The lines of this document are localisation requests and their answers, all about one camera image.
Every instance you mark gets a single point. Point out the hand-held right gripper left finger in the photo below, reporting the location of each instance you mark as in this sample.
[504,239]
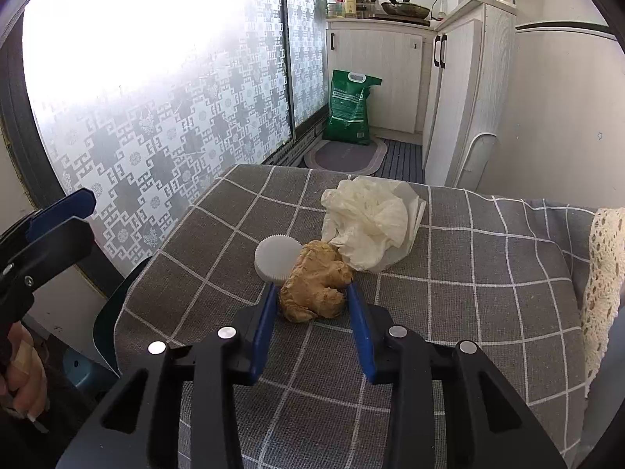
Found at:
[261,332]

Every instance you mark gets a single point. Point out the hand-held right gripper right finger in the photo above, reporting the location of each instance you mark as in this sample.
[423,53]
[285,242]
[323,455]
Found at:
[362,337]

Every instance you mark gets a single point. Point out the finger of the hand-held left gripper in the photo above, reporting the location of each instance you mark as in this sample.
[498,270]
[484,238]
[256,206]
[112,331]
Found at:
[58,249]
[66,205]

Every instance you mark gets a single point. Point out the brown ginger root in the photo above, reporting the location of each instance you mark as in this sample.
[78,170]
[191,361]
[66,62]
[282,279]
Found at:
[312,278]

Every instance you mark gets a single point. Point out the person's left hand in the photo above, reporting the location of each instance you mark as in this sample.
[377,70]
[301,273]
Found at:
[24,381]

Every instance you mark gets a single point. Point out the white round plastic lid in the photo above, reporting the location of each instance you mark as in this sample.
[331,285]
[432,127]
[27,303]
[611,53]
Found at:
[273,259]

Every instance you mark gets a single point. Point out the grey checked tablecloth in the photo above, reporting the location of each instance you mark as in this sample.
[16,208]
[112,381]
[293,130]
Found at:
[464,312]

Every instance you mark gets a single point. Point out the crumpled white plastic bag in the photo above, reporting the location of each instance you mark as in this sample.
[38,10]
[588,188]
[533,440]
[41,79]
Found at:
[371,220]

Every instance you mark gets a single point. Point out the patterned frosted sliding door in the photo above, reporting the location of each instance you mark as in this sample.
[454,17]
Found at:
[307,58]
[146,107]

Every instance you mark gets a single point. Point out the grey oval floor mat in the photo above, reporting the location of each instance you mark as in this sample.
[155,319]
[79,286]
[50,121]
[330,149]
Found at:
[342,154]

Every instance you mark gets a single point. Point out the green rice bag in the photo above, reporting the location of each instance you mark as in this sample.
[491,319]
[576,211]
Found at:
[349,112]

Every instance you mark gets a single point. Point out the white tall cabinet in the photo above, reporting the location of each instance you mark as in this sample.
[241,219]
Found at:
[468,83]

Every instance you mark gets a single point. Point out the silver refrigerator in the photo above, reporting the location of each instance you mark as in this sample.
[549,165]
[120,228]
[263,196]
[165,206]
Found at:
[561,107]

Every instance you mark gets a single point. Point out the black cooktop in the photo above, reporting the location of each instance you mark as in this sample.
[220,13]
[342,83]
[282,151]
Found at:
[405,19]

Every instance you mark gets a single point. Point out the dark frying pan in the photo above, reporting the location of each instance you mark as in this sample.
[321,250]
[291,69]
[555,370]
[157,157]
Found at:
[405,8]

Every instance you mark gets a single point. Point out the dark sauce bottle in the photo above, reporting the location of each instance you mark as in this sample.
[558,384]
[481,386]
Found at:
[367,5]

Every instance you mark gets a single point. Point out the white rounded frame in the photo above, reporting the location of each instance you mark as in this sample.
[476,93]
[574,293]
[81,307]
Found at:
[476,161]

